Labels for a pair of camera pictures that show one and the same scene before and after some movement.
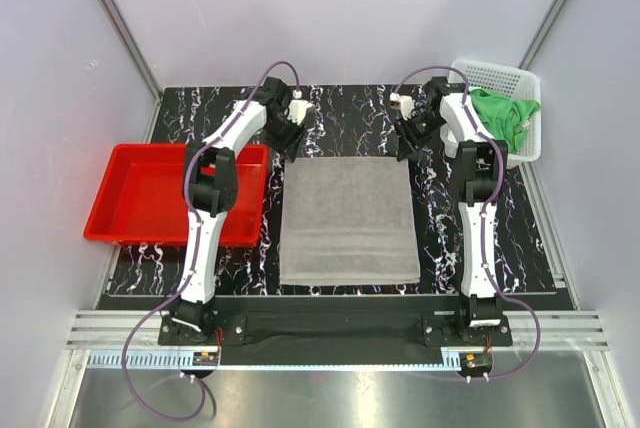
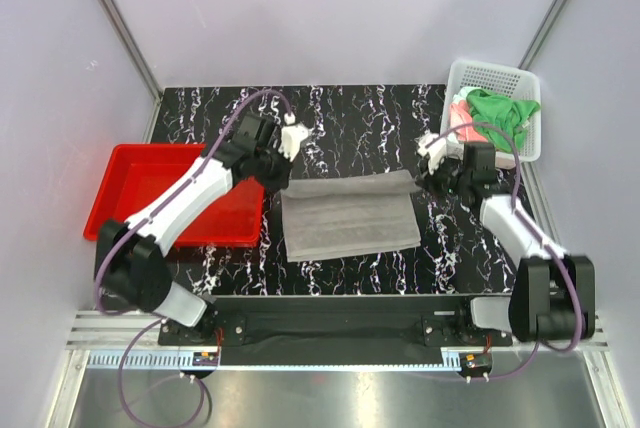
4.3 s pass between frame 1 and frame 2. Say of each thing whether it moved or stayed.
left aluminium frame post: stayed
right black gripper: moved
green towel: stayed
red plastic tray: stayed
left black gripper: moved
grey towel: moved
